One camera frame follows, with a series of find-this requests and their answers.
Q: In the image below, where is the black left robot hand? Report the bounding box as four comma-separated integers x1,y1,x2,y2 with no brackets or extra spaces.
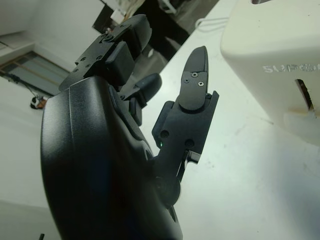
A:
40,14,220,240

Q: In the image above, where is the person in black trousers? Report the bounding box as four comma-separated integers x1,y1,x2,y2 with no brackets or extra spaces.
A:
134,0,201,76

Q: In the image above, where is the white two-slot toaster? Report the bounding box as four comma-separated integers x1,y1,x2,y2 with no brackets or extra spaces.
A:
219,0,320,148

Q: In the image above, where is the white toaster power cord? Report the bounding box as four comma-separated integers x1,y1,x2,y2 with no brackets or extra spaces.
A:
194,16,230,32

